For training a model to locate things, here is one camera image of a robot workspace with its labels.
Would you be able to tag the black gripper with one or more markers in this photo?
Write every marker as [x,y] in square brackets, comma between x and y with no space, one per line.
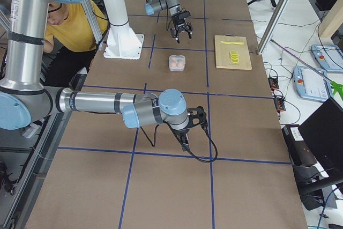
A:
[181,133]
[178,22]

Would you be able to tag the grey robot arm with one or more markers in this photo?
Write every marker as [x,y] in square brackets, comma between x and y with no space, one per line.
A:
[24,99]
[171,6]

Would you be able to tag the clear plastic egg box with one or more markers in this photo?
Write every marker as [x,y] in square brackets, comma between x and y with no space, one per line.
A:
[180,58]

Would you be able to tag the bamboo cutting board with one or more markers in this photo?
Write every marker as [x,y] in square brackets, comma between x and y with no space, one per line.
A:
[222,55]

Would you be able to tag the yellow plastic knife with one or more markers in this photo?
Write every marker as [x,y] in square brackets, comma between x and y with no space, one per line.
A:
[231,43]

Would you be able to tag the person in yellow shirt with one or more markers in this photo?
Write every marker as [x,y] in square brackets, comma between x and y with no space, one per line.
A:
[69,25]

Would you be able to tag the blue teach pendant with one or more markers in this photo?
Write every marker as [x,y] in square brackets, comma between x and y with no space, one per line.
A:
[329,57]
[309,85]

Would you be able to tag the black monitor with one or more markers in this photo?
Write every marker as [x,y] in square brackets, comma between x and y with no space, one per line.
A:
[322,132]

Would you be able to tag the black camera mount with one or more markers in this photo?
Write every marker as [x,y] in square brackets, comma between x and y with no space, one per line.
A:
[197,116]

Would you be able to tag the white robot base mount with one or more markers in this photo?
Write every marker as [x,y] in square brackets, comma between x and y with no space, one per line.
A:
[122,42]

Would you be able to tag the aluminium frame post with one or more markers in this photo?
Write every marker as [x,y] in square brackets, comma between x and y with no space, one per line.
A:
[281,5]

